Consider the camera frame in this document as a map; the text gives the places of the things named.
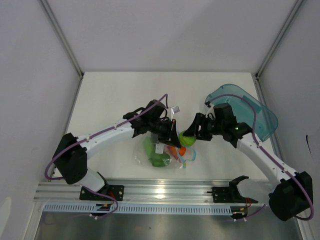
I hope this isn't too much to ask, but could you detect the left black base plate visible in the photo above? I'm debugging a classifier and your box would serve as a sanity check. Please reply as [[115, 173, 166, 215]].
[[79, 185, 125, 202]]

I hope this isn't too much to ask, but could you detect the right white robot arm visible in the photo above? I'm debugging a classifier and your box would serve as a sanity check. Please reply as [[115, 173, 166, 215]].
[[183, 103, 315, 221]]

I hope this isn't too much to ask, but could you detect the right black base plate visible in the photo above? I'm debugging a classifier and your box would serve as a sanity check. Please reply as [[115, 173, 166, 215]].
[[207, 186, 258, 204]]

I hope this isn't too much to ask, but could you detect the light green toy pepper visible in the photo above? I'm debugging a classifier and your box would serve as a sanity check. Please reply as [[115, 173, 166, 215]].
[[143, 136, 155, 159]]

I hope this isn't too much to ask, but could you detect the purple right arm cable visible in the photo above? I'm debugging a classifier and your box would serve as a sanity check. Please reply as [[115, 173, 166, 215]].
[[204, 94, 315, 221]]

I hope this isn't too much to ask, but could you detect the clear zip bag teal zipper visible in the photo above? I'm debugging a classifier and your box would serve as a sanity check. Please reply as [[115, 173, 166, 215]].
[[133, 132, 197, 169]]

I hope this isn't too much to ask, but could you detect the dark green toy bell pepper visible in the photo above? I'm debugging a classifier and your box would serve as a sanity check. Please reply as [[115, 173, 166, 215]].
[[149, 153, 171, 168]]

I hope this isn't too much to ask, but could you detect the teal plastic tub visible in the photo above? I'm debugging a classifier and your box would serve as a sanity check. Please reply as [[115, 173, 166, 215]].
[[204, 84, 278, 142]]

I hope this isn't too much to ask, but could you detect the red toy chili pepper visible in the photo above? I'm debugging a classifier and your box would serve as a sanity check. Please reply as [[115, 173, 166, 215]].
[[167, 145, 179, 160]]

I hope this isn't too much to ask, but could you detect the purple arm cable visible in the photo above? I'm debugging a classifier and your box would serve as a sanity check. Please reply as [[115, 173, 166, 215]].
[[44, 93, 168, 182], [204, 94, 315, 221]]

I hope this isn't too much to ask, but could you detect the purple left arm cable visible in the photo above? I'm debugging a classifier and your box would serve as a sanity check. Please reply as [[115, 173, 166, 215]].
[[44, 93, 168, 182]]

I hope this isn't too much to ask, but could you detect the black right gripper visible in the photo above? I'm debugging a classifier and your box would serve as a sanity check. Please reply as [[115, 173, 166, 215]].
[[183, 113, 224, 142]]

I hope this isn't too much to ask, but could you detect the orange toy pumpkin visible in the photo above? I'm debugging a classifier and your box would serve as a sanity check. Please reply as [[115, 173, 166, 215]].
[[179, 146, 187, 156]]

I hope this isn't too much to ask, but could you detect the light green toy fruit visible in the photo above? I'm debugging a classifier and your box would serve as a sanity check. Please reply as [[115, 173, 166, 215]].
[[179, 131, 197, 147]]

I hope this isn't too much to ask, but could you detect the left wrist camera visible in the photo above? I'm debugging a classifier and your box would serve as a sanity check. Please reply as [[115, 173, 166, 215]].
[[170, 106, 180, 115]]

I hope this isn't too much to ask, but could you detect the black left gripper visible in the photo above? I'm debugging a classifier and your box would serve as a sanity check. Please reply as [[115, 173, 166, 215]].
[[148, 118, 181, 149]]

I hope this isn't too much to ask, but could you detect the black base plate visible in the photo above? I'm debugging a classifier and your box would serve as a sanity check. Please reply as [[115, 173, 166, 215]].
[[79, 185, 125, 202], [207, 186, 258, 204]]

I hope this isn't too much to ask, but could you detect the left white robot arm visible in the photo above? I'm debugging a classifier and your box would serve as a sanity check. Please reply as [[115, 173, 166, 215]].
[[52, 100, 181, 200]]

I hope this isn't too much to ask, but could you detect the aluminium mounting rail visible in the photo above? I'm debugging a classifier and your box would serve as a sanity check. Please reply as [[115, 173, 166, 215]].
[[33, 178, 229, 205]]

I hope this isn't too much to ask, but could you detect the white slotted cable duct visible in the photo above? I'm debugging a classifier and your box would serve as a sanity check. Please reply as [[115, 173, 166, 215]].
[[43, 202, 232, 216]]

